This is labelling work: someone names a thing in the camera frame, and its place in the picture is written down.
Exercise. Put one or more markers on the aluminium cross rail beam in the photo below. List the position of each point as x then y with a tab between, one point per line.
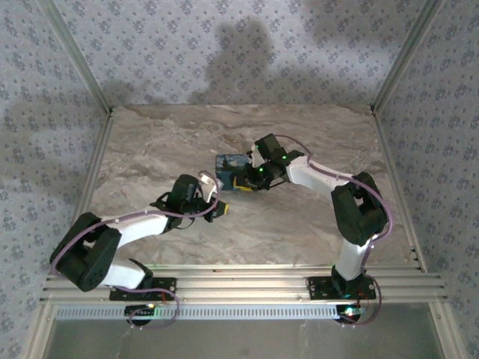
243	284

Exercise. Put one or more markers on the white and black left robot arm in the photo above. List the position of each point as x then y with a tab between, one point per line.
142	224

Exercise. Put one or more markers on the blue starry night print box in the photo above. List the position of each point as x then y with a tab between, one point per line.
230	164

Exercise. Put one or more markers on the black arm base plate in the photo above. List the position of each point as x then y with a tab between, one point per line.
164	286
318	288

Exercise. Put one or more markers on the aluminium table side rail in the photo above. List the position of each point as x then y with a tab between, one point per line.
396	149
98	179

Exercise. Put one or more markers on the aluminium frame leg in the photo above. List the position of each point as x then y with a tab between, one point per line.
37	333
451	333

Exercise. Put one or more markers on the aluminium upright frame post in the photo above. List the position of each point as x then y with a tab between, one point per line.
78	60
406	52

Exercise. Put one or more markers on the small controller board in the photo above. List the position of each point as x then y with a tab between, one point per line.
140	310
350	311

